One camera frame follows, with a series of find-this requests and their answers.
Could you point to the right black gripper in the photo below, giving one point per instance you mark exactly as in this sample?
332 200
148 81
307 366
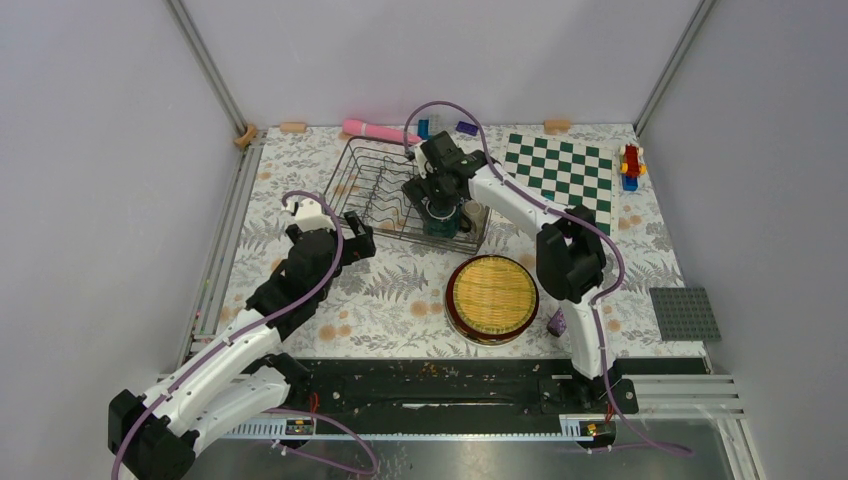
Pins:
416 191

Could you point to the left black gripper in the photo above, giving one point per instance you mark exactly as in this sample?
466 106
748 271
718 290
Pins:
358 247

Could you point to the dark green mug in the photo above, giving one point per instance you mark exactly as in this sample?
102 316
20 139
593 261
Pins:
441 222

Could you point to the yellow woven bamboo tray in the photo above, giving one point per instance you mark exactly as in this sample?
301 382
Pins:
491 293

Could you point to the beige plate dark red rim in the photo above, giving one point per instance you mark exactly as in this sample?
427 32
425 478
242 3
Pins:
457 324

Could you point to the mint green flower plate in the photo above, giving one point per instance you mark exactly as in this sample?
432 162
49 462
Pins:
484 339

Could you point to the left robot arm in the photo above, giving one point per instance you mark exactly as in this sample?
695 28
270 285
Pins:
160 433

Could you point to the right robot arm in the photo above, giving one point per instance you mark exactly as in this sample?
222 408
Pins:
570 249

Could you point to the purple lego brick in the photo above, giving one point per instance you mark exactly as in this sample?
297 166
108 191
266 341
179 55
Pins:
467 128

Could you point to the blue grey lego bricks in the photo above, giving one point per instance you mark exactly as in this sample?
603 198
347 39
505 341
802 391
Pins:
429 126

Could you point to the floral tablecloth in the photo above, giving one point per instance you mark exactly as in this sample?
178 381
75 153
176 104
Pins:
392 304

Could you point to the pink toy bat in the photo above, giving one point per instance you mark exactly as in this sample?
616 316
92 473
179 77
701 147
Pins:
355 127

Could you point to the green white chessboard mat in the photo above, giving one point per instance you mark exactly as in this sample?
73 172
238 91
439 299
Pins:
567 173

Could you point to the left wooden block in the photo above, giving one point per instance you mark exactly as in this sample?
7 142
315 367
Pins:
293 127

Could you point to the right wooden block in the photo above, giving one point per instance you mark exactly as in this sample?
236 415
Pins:
556 126

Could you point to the corner wooden block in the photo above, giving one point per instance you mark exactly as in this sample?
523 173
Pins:
247 137

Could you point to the purple glitter tube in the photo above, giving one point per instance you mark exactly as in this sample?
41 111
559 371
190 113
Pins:
556 325

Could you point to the red yellow blue lego toy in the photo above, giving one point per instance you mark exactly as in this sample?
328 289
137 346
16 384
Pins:
631 166

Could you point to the grey lego baseplate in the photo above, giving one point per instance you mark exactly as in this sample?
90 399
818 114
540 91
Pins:
684 314

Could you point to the black wire dish rack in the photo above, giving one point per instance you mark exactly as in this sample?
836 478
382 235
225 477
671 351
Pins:
368 180

